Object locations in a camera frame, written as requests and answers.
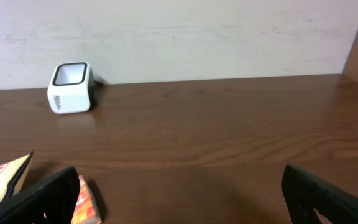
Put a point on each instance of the white barcode scanner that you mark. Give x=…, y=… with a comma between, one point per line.
x=71, y=89

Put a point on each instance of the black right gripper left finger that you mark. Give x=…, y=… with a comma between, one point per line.
x=52, y=200

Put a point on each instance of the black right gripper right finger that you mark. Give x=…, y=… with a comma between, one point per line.
x=307, y=195

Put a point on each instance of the orange tissue pack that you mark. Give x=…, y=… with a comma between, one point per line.
x=86, y=210

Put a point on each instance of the orange snack bag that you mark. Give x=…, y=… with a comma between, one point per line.
x=13, y=175

